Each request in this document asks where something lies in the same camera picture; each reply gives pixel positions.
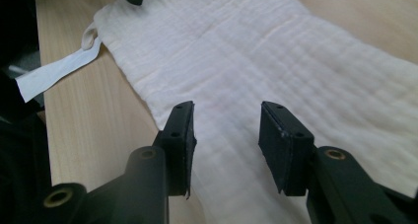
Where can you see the cream muslin cloth fruit print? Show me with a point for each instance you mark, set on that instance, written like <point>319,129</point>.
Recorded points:
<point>246,53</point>

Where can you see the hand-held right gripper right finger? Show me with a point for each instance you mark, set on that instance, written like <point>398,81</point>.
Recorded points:
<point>286,158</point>

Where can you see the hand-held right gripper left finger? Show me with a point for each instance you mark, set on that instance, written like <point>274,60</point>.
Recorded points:
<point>179,158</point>

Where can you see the dark clothing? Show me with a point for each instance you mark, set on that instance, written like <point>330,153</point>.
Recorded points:
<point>19,158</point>

